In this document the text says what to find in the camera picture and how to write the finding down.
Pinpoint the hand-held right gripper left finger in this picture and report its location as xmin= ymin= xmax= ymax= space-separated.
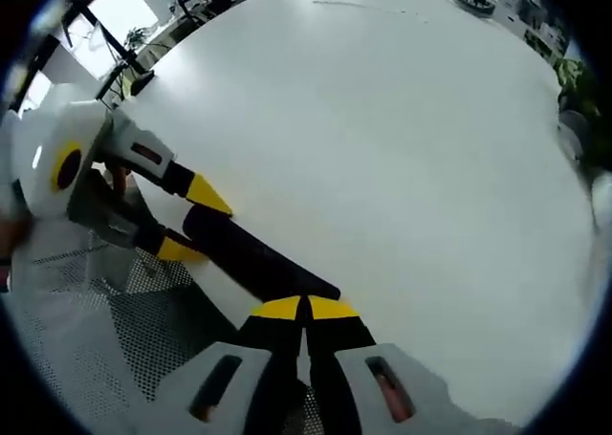
xmin=164 ymin=294 xmax=306 ymax=435

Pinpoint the small green floor plant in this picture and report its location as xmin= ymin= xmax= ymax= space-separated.
xmin=124 ymin=26 xmax=154 ymax=49

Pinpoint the black remote control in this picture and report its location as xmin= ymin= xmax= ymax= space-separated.
xmin=182 ymin=204 xmax=342 ymax=308

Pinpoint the person's left hand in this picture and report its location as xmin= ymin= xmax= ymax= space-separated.
xmin=105 ymin=164 xmax=133 ymax=197

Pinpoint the white mesh office chair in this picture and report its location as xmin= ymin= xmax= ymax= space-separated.
xmin=9 ymin=224 xmax=317 ymax=435

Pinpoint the potted green plant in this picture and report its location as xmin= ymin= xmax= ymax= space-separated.
xmin=554 ymin=56 xmax=608 ymax=168

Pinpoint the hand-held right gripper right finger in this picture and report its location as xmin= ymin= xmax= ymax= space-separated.
xmin=305 ymin=294 xmax=484 ymax=435

